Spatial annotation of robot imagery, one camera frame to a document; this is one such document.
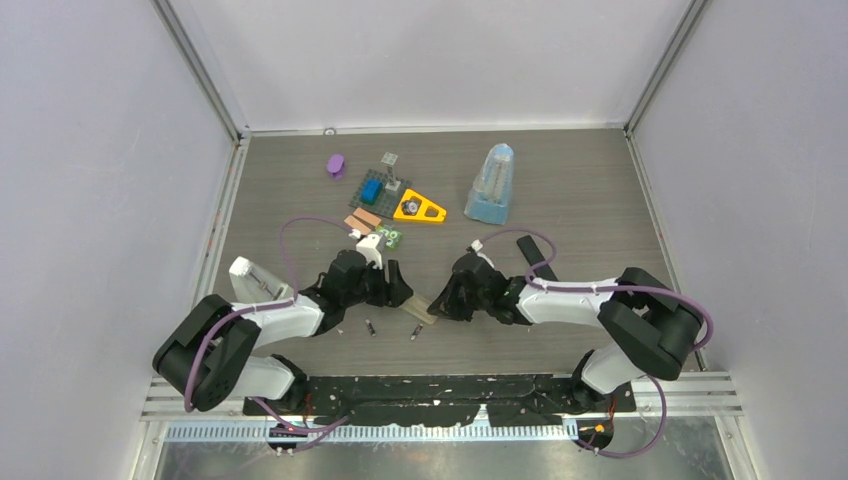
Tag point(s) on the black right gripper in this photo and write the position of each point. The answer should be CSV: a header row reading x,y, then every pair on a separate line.
x,y
446,306

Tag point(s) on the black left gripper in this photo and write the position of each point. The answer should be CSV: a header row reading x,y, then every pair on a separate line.
x,y
397,291

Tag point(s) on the white remote control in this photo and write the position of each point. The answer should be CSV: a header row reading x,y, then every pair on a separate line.
x,y
417,306

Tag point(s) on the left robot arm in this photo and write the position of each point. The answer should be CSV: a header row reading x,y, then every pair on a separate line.
x,y
210,358

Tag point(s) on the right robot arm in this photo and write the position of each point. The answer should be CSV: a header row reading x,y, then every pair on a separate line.
x,y
652,328

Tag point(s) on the green monster toy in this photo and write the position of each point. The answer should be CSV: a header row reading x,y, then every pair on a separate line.
x,y
392,236

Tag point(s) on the yellow triangular toy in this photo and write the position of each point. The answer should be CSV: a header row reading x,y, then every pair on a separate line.
x,y
416,208

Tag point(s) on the tan wooden block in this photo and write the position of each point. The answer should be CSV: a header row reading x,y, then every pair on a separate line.
x,y
367,217
356,224

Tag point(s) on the blue building brick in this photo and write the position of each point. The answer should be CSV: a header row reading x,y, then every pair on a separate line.
x,y
371,191

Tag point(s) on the blue translucent metronome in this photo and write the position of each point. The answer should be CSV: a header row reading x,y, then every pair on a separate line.
x,y
490,196

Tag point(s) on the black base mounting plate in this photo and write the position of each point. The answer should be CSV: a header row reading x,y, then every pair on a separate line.
x,y
444,401

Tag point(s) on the purple cap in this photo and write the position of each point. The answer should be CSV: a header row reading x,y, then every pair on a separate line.
x,y
336,166

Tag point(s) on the grey brick post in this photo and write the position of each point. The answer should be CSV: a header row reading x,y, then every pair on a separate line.
x,y
389,160

